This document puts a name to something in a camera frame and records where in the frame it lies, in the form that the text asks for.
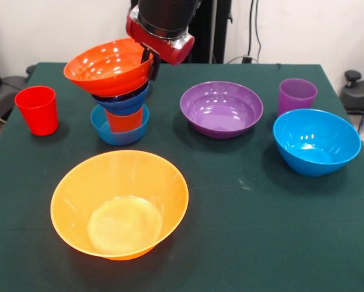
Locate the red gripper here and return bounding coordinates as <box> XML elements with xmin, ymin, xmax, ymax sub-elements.
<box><xmin>125</xmin><ymin>7</ymin><xmax>195</xmax><ymax>82</ymax></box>

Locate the wide orange bowl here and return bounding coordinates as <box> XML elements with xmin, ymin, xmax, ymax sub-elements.
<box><xmin>63</xmin><ymin>38</ymin><xmax>154</xmax><ymax>98</ymax></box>

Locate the small dark blue bowl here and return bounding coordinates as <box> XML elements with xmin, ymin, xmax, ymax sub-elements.
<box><xmin>92</xmin><ymin>82</ymin><xmax>150</xmax><ymax>116</ymax></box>

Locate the orange cup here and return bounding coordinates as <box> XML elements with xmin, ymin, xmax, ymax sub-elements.
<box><xmin>105</xmin><ymin>108</ymin><xmax>144</xmax><ymax>134</ymax></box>

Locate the small light blue bowl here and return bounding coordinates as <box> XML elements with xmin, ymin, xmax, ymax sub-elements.
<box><xmin>89</xmin><ymin>105</ymin><xmax>150</xmax><ymax>145</ymax></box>

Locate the purple bowl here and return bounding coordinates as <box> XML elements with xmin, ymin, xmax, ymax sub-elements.
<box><xmin>180</xmin><ymin>81</ymin><xmax>264</xmax><ymax>140</ymax></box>

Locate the red cup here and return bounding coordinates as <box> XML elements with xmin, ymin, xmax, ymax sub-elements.
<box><xmin>14</xmin><ymin>85</ymin><xmax>60</xmax><ymax>137</ymax></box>

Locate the black office chair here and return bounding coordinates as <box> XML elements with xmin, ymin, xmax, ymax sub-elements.
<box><xmin>0</xmin><ymin>38</ymin><xmax>29</xmax><ymax>122</ymax></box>

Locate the large yellow bowl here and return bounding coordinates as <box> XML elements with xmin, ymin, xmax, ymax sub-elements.
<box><xmin>50</xmin><ymin>150</ymin><xmax>189</xmax><ymax>262</ymax></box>

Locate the purple cup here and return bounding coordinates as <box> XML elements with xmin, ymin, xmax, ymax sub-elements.
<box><xmin>278</xmin><ymin>78</ymin><xmax>318</xmax><ymax>118</ymax></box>

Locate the large light blue bowl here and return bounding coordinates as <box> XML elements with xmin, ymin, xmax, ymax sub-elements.
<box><xmin>272</xmin><ymin>108</ymin><xmax>362</xmax><ymax>178</ymax></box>

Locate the dark green table cloth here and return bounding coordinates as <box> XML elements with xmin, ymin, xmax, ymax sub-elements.
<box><xmin>0</xmin><ymin>62</ymin><xmax>364</xmax><ymax>292</ymax></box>

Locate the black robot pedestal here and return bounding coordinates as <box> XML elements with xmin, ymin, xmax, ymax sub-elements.
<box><xmin>127</xmin><ymin>0</ymin><xmax>231</xmax><ymax>64</ymax></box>

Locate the black wall cable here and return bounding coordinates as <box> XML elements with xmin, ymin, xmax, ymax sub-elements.
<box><xmin>254</xmin><ymin>0</ymin><xmax>262</xmax><ymax>64</ymax></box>
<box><xmin>247</xmin><ymin>0</ymin><xmax>254</xmax><ymax>58</ymax></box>

